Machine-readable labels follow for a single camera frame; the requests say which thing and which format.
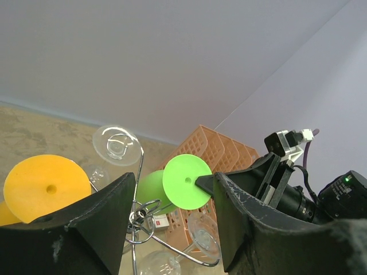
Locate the green plastic goblet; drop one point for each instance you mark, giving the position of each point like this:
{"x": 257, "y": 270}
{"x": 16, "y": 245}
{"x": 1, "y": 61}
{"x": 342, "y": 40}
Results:
{"x": 175, "y": 185}

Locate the orange plastic goblet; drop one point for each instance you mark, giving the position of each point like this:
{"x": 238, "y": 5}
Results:
{"x": 40, "y": 185}

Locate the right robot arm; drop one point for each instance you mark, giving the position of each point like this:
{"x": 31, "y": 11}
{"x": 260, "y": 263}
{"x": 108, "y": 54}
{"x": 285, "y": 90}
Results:
{"x": 343, "y": 198}

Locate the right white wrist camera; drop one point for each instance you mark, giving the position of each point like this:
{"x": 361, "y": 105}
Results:
{"x": 291, "y": 145}

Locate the orange desk file organizer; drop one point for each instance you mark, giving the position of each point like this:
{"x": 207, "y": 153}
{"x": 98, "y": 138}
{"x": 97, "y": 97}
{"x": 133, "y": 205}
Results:
{"x": 221, "y": 153}

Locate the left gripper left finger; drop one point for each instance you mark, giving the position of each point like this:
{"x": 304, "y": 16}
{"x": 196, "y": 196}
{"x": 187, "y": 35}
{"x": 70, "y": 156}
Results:
{"x": 86, "y": 237}

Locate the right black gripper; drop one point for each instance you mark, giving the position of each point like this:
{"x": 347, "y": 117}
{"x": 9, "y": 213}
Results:
{"x": 266, "y": 179}

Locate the chrome wine glass rack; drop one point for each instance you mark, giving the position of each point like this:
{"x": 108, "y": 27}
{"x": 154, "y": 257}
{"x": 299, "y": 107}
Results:
{"x": 139, "y": 217}

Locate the white red small box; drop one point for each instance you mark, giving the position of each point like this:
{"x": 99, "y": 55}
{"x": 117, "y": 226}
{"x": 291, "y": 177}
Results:
{"x": 158, "y": 222}

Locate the clear wine glass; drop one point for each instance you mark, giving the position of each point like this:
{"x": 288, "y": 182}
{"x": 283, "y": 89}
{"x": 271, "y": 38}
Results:
{"x": 117, "y": 146}
{"x": 203, "y": 249}

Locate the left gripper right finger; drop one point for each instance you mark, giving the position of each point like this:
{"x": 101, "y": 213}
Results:
{"x": 257, "y": 239}

